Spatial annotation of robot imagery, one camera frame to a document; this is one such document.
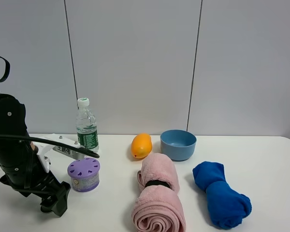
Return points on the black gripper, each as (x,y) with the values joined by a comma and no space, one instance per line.
(25,174)

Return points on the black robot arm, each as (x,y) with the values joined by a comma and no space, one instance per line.
(12,122)

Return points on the purple air freshener can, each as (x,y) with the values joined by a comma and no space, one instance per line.
(84,174)

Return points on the clear plastic water bottle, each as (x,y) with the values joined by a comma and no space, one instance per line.
(86,126)

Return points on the rolled pink towel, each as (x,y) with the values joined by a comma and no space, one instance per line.
(158,208)

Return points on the orange mango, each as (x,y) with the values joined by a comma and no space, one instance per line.
(141,146)

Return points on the blue plastic bowl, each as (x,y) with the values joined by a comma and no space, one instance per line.
(178,145)

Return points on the rolled blue towel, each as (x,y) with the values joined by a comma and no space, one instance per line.
(227,208)

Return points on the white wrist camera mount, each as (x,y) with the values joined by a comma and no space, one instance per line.
(44,148)

